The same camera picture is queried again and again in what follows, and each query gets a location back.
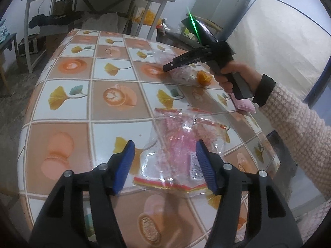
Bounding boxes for person's right hand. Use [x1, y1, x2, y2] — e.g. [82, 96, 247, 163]
[207, 61, 262, 95]

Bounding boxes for black cloth on shelf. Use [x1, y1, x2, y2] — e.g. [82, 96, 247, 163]
[28, 11, 84, 29]

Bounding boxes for clear red plastic bags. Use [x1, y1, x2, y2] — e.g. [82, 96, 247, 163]
[133, 108, 228, 197]

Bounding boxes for pink sponge cloth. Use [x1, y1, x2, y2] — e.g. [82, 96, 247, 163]
[229, 93, 256, 114]

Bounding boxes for white mattress blue trim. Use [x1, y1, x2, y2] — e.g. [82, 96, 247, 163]
[227, 0, 330, 100]

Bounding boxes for wooden chair with cushion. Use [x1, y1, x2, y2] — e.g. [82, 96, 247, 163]
[1, 19, 21, 96]

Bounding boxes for wooden chair black seat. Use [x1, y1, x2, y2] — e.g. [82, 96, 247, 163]
[157, 13, 223, 50]

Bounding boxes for clear plastic food container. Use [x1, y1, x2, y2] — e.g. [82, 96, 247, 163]
[152, 50, 206, 84]

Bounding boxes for yellow plastic bag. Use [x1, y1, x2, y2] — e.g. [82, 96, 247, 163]
[132, 9, 156, 26]

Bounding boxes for grey refrigerator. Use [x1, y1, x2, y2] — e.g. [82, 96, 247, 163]
[191, 0, 251, 40]

